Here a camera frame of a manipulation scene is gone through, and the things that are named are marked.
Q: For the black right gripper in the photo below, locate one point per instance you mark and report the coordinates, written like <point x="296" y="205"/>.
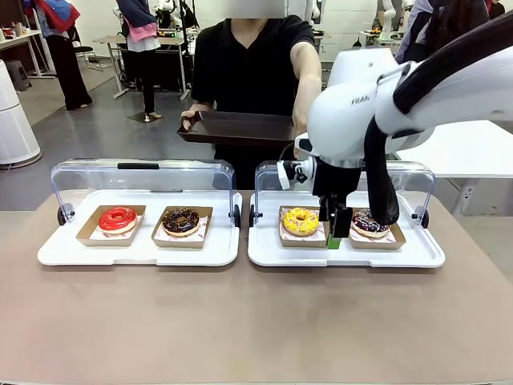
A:
<point x="333" y="177"/>

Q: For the white printed paper liner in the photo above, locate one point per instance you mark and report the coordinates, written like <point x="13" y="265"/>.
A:
<point x="202" y="230"/>
<point x="390" y="239"/>
<point x="316" y="239"/>
<point x="112" y="237"/>

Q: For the yellow sprinkled donut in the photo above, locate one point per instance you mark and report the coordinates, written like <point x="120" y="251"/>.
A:
<point x="300" y="221"/>

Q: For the yellow glazed donut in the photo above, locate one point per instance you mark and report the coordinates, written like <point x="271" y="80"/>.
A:
<point x="292" y="243"/>

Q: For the dark brown serving tray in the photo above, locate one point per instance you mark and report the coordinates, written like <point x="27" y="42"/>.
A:
<point x="240" y="128"/>

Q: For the red glazed donut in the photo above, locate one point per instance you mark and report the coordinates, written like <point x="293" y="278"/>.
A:
<point x="86" y="236"/>
<point x="117" y="220"/>

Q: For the person's left forearm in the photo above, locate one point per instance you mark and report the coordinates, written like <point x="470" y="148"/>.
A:
<point x="308" y="80"/>

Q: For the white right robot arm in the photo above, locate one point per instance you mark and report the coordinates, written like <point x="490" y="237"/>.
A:
<point x="401" y="104"/>

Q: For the person's right forearm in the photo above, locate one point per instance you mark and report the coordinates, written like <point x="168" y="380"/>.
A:
<point x="200" y="107"/>

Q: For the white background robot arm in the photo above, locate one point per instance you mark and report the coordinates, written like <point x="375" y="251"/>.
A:
<point x="166" y="12"/>
<point x="386" y="20"/>

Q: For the purple drizzled donut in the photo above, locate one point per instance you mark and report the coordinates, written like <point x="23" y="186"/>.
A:
<point x="366" y="226"/>

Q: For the chocolate sprinkled donut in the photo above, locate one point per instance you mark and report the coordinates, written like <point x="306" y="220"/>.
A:
<point x="160" y="240"/>
<point x="180" y="221"/>

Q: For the person torso in black shirt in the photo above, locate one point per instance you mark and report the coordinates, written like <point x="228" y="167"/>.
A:
<point x="248" y="60"/>

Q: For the person's left hand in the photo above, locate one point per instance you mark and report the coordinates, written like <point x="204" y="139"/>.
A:
<point x="298" y="127"/>

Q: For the person's right hand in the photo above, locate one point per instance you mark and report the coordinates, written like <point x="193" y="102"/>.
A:
<point x="188" y="119"/>

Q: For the white display tray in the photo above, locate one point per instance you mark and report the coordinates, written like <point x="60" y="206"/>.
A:
<point x="288" y="256"/>
<point x="136" y="256"/>

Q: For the clear plastic tray lid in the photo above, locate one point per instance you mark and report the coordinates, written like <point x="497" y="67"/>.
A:
<point x="176" y="176"/>
<point x="409" y="180"/>

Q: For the large white table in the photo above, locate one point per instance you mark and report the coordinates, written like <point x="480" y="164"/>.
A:
<point x="461" y="152"/>

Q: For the black hanging bag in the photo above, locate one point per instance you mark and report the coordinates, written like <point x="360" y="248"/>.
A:
<point x="357" y="43"/>

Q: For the background desk with robot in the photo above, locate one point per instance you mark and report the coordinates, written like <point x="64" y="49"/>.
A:
<point x="370" y="36"/>

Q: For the bystander with long dark hair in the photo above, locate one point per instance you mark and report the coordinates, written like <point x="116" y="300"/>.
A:
<point x="441" y="28"/>

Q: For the bystander in pink navy top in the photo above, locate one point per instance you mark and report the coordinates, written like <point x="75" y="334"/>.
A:
<point x="140" y="40"/>

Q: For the wooden top desk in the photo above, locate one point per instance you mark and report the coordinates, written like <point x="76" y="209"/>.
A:
<point x="116" y="42"/>

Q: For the black office chair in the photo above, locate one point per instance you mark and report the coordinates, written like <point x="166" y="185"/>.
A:
<point x="84" y="50"/>

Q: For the bystander in red blue jacket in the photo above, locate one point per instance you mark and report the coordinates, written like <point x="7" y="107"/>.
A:
<point x="68" y="60"/>

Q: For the white air purifier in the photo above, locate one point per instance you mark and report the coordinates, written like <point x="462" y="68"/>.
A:
<point x="14" y="132"/>

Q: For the grey stool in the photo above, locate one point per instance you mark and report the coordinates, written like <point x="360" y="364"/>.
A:
<point x="18" y="74"/>

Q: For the white workbench with clutter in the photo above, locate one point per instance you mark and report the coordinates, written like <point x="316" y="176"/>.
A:
<point x="20" y="40"/>

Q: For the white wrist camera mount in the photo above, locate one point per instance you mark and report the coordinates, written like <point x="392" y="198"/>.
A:
<point x="292" y="172"/>

